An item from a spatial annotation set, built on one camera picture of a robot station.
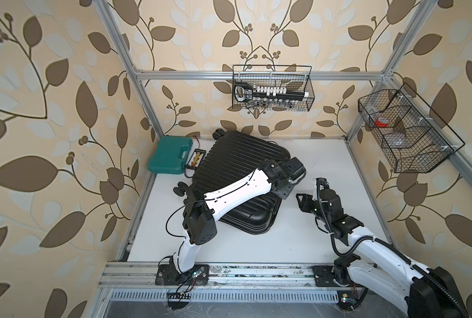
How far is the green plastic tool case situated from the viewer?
1041 mm

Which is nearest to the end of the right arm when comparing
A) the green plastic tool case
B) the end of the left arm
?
the end of the left arm

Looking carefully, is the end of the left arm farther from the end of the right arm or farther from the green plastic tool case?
the green plastic tool case
